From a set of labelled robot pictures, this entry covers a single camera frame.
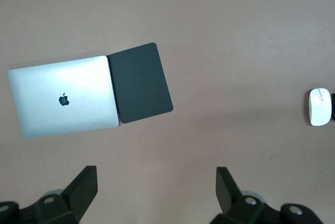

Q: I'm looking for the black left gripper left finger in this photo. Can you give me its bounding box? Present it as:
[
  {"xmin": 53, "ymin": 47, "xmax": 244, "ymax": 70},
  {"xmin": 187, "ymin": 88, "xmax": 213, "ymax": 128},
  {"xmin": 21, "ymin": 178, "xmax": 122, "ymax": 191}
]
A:
[{"xmin": 0, "ymin": 165, "xmax": 98, "ymax": 224}]

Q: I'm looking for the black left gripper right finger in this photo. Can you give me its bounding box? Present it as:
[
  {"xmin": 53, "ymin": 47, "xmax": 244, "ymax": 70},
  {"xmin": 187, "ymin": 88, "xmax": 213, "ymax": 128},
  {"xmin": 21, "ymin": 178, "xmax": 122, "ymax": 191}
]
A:
[{"xmin": 209, "ymin": 166, "xmax": 322, "ymax": 224}]

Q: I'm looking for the white computer mouse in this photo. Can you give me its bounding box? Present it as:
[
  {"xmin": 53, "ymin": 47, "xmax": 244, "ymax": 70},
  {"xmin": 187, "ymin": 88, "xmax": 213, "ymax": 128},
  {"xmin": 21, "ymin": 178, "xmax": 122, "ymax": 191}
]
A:
[{"xmin": 307, "ymin": 88, "xmax": 332, "ymax": 127}]

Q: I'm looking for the black mouse pad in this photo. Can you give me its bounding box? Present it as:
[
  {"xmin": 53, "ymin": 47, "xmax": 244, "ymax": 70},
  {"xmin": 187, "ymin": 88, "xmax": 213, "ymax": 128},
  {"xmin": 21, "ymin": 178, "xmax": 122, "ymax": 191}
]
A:
[{"xmin": 106, "ymin": 42, "xmax": 174, "ymax": 124}]

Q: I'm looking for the silver closed laptop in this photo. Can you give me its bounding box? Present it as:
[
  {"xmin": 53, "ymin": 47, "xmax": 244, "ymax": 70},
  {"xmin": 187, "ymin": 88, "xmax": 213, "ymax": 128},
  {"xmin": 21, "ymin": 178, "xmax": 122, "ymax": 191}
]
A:
[{"xmin": 6, "ymin": 55, "xmax": 120, "ymax": 140}]

